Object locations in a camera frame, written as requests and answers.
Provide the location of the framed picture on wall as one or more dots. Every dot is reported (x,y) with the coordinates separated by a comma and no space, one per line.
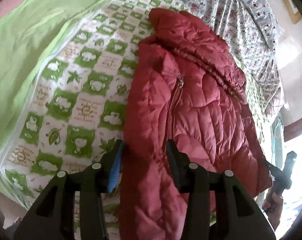
(292,10)

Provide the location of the floral rose bedsheet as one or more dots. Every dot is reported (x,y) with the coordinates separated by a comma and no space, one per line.
(232,21)

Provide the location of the person's right hand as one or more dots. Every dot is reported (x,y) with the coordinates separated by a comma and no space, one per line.
(273,205)

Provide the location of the green white patterned quilt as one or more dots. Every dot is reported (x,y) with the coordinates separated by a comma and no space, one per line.
(78,109)

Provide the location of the red quilted puffer jacket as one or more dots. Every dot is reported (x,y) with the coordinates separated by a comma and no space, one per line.
(187,88)

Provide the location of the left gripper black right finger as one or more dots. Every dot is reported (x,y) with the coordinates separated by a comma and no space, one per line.
(219,207)

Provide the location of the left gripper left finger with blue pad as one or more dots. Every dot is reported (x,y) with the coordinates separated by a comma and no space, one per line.
(51,216)

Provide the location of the light blue dotted pillow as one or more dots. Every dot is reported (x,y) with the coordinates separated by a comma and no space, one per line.
(264,18)

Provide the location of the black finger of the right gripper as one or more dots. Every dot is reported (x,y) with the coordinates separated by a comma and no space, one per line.
(268,166)

